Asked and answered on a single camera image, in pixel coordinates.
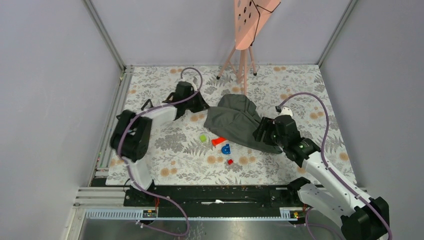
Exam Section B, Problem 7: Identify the red curved toy block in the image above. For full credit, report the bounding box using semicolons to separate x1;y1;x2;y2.
211;137;227;147

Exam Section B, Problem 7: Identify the dark grey t-shirt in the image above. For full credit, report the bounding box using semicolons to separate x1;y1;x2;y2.
203;94;283;155

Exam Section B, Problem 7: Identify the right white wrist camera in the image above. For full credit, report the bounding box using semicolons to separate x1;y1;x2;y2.
275;105;293;117

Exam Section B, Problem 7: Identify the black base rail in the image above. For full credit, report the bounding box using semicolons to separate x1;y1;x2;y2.
123;184;306;219

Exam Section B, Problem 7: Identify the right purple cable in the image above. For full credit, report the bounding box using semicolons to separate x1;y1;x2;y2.
275;92;393;240

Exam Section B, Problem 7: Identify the black frame display box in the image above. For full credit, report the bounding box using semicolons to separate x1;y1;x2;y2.
140;98;154;111

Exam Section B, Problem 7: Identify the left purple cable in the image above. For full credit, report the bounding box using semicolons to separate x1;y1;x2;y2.
115;67;204;238

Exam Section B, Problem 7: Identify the purple cable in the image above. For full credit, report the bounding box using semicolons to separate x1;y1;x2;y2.
115;67;204;238
275;92;393;240

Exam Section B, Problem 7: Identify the pink music stand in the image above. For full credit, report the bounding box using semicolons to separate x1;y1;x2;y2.
216;0;281;96

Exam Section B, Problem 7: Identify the green toy block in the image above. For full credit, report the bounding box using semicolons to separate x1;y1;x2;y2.
199;134;208;143

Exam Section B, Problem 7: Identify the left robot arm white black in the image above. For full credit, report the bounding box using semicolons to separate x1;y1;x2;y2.
109;81;210;206

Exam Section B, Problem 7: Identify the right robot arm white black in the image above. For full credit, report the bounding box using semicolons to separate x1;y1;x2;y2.
253;115;393;240

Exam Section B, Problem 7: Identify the blue D-shaped toy block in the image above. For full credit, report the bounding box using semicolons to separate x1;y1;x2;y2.
221;143;231;155

